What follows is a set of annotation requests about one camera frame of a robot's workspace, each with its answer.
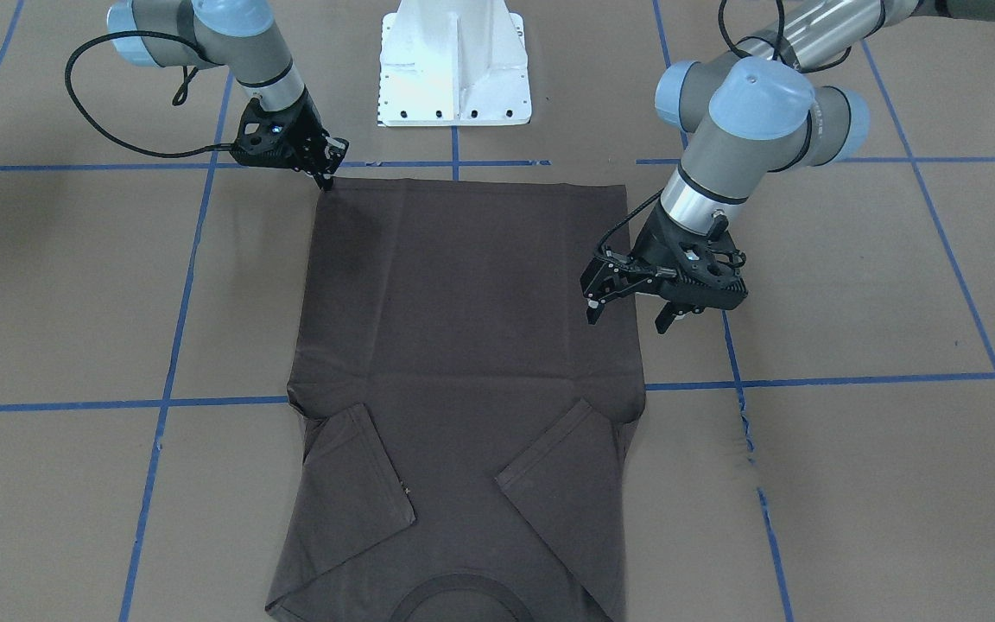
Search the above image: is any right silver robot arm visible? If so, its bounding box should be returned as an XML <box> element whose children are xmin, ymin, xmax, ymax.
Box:
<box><xmin>106</xmin><ymin>1</ymin><xmax>348</xmax><ymax>192</ymax></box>

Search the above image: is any dark brown t-shirt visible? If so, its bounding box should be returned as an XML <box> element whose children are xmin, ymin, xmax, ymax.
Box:
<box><xmin>265</xmin><ymin>180</ymin><xmax>646</xmax><ymax>621</ymax></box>

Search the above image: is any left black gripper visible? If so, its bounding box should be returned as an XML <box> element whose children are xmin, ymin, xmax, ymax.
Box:
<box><xmin>580</xmin><ymin>202</ymin><xmax>706</xmax><ymax>334</ymax></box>

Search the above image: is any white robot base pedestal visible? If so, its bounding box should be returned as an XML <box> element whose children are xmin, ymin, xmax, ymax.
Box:
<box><xmin>377</xmin><ymin>1</ymin><xmax>533</xmax><ymax>129</ymax></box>

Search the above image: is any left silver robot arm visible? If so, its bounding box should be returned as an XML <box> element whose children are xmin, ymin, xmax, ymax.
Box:
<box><xmin>580</xmin><ymin>1</ymin><xmax>995</xmax><ymax>333</ymax></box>

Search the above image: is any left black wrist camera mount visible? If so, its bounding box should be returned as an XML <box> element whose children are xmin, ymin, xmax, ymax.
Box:
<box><xmin>675</xmin><ymin>210</ymin><xmax>749</xmax><ymax>310</ymax></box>

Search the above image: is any black braided cable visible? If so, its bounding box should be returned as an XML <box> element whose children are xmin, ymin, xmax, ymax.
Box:
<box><xmin>64</xmin><ymin>31</ymin><xmax>239</xmax><ymax>160</ymax></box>

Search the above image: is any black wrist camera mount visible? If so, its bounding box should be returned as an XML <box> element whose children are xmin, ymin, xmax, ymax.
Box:
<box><xmin>675</xmin><ymin>210</ymin><xmax>749</xmax><ymax>310</ymax></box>
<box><xmin>231</xmin><ymin>98</ymin><xmax>295</xmax><ymax>169</ymax></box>

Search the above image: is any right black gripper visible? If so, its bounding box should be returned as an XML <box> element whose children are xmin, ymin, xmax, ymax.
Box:
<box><xmin>277</xmin><ymin>91</ymin><xmax>349</xmax><ymax>192</ymax></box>

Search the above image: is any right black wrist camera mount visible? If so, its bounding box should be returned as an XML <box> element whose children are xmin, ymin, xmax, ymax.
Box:
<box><xmin>231</xmin><ymin>98</ymin><xmax>295</xmax><ymax>169</ymax></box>

